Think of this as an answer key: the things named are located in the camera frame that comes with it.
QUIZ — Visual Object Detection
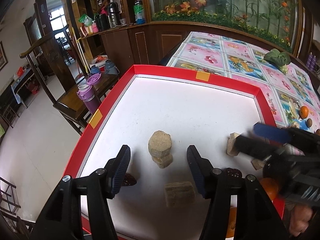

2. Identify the pale sugarcane chunk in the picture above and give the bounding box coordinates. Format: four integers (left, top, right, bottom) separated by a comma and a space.
226, 132, 240, 157

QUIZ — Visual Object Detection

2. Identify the octagonal sugarcane chunk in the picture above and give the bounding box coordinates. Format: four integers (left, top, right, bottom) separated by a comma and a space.
148, 131, 172, 158

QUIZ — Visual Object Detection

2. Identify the beige sugarcane chunk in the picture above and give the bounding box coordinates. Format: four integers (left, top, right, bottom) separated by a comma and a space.
152, 153, 173, 168

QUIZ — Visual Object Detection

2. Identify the right hand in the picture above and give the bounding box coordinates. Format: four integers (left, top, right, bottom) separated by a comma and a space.
289, 204, 318, 237

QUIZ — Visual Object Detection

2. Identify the dark red date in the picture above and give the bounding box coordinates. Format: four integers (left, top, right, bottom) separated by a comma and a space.
225, 167, 242, 179
122, 173, 137, 186

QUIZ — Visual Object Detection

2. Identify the dark red date right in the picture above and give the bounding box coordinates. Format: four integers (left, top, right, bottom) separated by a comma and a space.
225, 167, 242, 179

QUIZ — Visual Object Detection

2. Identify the brown round nut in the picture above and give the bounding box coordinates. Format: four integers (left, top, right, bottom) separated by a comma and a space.
306, 118, 313, 128

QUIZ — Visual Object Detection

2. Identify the orange tangerine in tray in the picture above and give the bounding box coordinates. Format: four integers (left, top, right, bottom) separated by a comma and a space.
259, 178, 279, 201

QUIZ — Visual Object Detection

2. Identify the orange tangerine on table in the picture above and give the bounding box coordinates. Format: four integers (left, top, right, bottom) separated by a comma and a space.
299, 106, 309, 119

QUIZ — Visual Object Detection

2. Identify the rectangular sugarcane chunk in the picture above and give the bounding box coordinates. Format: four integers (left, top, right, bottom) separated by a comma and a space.
164, 181, 195, 208

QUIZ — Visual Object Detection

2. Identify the floral plastic tablecloth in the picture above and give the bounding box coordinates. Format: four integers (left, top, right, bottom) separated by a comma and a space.
167, 31, 319, 132

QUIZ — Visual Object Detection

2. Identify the red shallow tray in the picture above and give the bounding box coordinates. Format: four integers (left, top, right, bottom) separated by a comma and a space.
65, 65, 275, 239

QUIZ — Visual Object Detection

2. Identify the green leafy vegetable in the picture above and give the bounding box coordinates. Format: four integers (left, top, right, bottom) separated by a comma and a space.
264, 48, 291, 75

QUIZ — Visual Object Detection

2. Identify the purple thermos bottle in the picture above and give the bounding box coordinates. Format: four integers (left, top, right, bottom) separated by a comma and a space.
77, 84, 101, 114

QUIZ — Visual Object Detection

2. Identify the purple thermos lid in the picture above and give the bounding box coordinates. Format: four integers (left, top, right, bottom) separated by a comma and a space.
87, 73, 101, 86

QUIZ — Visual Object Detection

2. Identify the small side table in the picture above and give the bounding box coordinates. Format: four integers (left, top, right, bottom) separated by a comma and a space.
11, 68, 39, 108

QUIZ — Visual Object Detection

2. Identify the dark wooden chair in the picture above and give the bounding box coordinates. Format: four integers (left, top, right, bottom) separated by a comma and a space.
20, 25, 89, 135

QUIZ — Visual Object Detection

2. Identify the wooden cabinet counter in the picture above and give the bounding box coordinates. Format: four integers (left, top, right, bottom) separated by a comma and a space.
81, 21, 320, 81

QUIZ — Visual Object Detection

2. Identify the artificial flower glass panel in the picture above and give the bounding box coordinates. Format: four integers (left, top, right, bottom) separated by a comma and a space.
150, 0, 297, 52

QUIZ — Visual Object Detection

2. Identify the black thermos flask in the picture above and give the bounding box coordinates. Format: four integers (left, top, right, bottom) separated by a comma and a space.
106, 2, 121, 28

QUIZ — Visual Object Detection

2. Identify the green label water bottle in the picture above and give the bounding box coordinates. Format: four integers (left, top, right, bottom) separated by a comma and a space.
133, 0, 145, 24

